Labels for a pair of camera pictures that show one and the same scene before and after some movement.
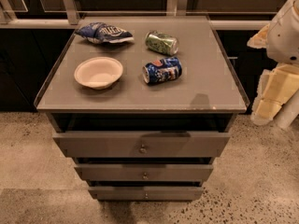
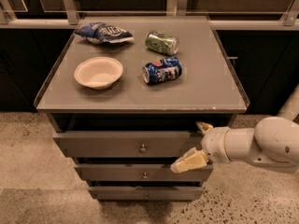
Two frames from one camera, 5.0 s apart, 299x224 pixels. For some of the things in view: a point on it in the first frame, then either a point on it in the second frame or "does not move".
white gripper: x=284 y=36 -> x=215 y=144
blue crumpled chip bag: x=98 y=33 does not move
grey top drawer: x=141 y=144 does not move
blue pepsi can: x=163 y=70 does not move
